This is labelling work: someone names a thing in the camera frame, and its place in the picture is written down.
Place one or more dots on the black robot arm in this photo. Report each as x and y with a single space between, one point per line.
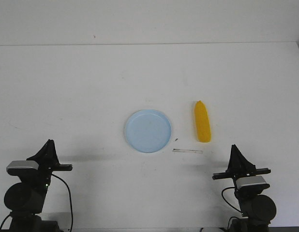
26 198
257 210

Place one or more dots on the clear tape strip on table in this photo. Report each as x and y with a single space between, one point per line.
192 151

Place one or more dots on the light blue round plate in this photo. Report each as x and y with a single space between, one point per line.
148 131

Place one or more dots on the yellow corn cob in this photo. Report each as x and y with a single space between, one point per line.
202 122

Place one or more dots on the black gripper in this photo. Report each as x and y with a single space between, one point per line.
239 167
45 162

